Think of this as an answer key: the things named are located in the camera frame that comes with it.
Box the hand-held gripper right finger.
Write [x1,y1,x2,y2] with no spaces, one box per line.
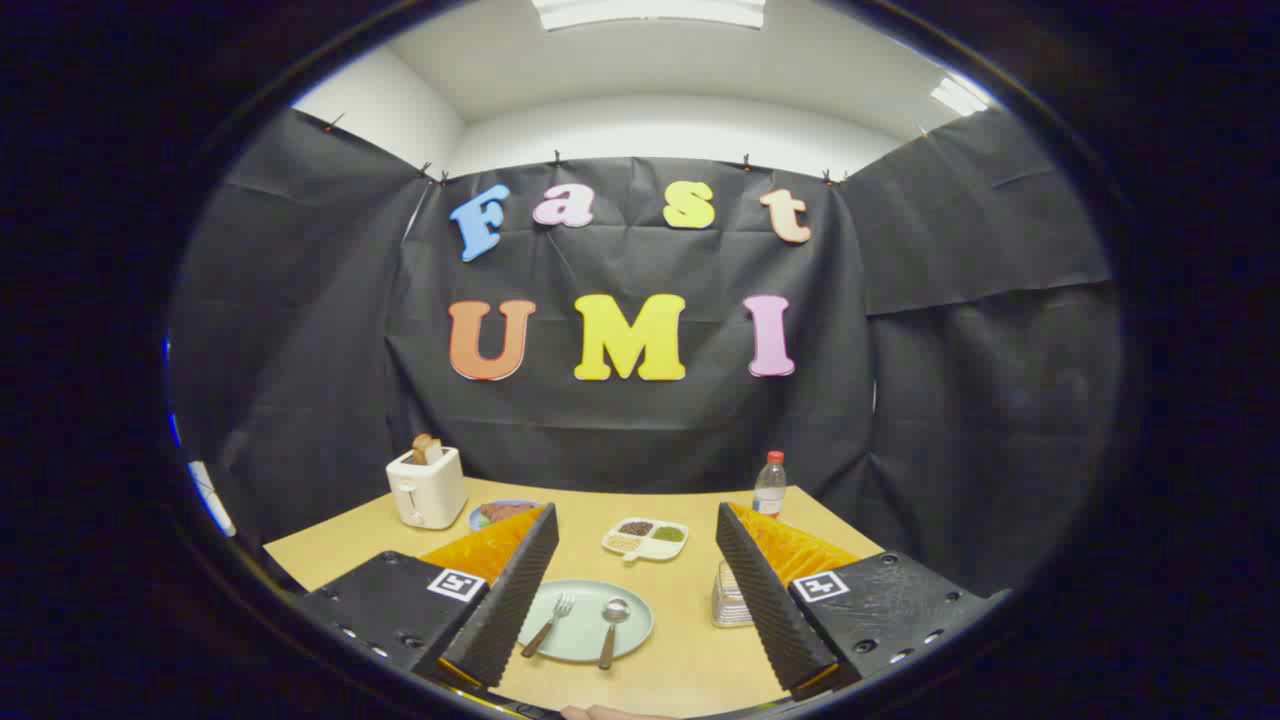
[715,502,1011,701]

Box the blue plate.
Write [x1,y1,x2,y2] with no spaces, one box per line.
[468,499,546,533]

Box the small ceiling light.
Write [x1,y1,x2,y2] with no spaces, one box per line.
[930,76,993,117]

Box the clear water bottle red cap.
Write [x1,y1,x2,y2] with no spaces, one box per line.
[752,451,788,519]

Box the pale green plate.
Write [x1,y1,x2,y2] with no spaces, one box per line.
[517,579,654,663]

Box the metal wire basket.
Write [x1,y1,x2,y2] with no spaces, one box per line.
[711,561,756,629]

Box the white divided dish with beans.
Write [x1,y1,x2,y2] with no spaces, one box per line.
[602,517,690,563]

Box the long ceiling light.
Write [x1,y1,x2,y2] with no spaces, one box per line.
[530,0,767,31]

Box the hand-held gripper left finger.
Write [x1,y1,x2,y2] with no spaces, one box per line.
[295,503,561,691]

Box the white toaster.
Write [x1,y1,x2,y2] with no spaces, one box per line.
[386,447,468,530]

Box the black backdrop cloth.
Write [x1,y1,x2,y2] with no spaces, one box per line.
[170,108,1121,601]

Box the fork with wooden handle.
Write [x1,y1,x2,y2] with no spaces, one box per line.
[521,593,576,659]

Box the spoon with wooden handle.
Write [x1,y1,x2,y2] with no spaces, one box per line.
[598,598,631,671]

